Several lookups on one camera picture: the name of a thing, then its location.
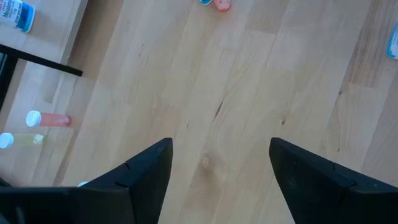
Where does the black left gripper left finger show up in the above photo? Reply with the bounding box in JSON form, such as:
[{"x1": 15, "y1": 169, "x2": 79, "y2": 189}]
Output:
[{"x1": 77, "y1": 138, "x2": 174, "y2": 224}]

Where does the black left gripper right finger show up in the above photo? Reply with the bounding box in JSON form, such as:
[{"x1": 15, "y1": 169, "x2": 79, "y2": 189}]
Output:
[{"x1": 269, "y1": 138, "x2": 379, "y2": 224}]

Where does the pink pill vial white cap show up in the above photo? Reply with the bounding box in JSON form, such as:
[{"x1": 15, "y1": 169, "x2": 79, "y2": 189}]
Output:
[
  {"x1": 213, "y1": 0, "x2": 232, "y2": 12},
  {"x1": 25, "y1": 110, "x2": 72, "y2": 128}
]

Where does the wooden shelf black metal frame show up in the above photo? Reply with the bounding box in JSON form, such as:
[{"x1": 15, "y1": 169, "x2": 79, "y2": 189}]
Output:
[{"x1": 0, "y1": 0, "x2": 90, "y2": 110}]

